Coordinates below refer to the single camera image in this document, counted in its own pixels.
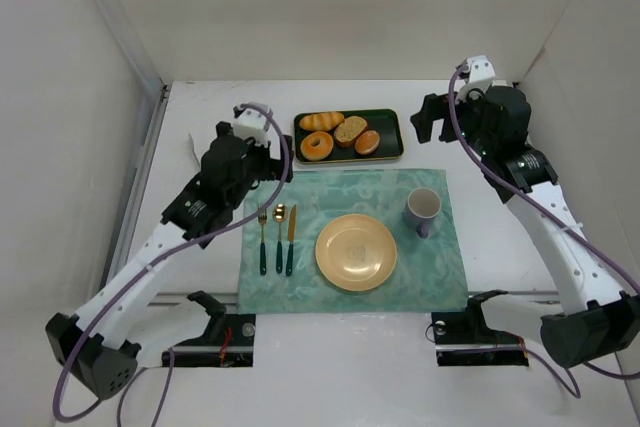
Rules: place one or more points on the striped long bread roll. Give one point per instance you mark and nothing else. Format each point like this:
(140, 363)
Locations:
(323, 121)

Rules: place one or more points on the gold spoon green handle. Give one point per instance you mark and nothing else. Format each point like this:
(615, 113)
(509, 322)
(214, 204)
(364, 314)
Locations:
(279, 216)

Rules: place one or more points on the teal patterned placemat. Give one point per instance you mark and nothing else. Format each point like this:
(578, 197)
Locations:
(429, 274)

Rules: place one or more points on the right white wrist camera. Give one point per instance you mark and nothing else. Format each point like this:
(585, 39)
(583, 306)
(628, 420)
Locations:
(478, 75)

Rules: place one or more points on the brown bread slice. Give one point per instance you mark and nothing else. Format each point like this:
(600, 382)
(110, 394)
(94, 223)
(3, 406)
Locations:
(347, 132)

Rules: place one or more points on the aluminium frame rail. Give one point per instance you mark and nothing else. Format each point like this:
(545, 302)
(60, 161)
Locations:
(134, 187)

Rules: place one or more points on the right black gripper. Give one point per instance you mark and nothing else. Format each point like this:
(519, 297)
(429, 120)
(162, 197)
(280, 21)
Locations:
(430, 114)

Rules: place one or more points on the gold knife green handle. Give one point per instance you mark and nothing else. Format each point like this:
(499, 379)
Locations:
(291, 238)

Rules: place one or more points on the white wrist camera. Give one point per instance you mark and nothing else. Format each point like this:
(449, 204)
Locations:
(478, 75)
(252, 120)

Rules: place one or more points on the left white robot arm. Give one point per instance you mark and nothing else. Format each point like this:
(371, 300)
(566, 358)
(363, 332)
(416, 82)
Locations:
(105, 341)

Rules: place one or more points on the gold fork green handle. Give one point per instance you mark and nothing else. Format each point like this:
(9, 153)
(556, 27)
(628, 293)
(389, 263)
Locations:
(262, 219)

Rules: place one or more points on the purple ceramic mug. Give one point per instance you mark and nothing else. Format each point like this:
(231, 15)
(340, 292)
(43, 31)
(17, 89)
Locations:
(423, 205)

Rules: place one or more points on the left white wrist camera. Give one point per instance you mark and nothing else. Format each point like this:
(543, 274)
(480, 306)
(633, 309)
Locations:
(252, 120)

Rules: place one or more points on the cream filled sesame bun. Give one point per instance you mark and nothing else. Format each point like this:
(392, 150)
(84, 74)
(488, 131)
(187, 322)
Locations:
(367, 143)

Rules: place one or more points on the beige round plate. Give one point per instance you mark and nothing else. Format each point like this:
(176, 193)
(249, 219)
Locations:
(356, 253)

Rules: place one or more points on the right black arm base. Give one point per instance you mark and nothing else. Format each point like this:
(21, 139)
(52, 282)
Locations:
(463, 339)

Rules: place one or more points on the dark green serving tray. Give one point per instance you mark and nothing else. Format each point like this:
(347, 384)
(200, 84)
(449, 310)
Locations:
(320, 147)

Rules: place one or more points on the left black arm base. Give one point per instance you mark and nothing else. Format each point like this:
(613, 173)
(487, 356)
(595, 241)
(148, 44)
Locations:
(227, 341)

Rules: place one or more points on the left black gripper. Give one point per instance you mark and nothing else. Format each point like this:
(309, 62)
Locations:
(279, 167)

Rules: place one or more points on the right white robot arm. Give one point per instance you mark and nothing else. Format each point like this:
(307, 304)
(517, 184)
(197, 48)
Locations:
(595, 316)

